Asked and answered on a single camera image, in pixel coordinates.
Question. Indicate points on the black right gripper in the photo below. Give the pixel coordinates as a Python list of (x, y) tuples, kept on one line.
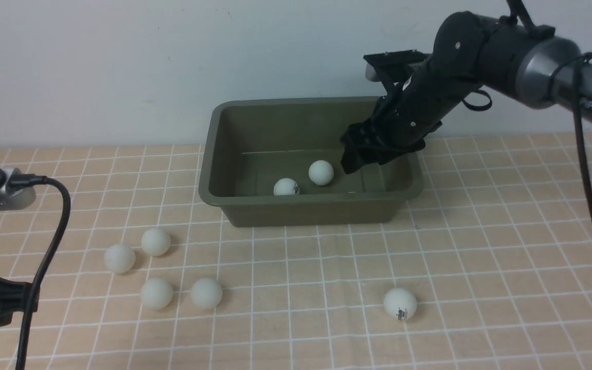
[(401, 119)]

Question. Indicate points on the white ball with logo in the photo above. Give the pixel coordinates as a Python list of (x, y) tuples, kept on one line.
[(400, 303)]

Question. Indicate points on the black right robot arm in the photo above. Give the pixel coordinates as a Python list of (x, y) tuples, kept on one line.
[(524, 62)]

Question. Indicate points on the olive green plastic bin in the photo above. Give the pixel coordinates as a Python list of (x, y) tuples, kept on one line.
[(252, 144)]

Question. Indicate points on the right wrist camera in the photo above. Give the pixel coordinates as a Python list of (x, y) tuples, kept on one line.
[(393, 67)]

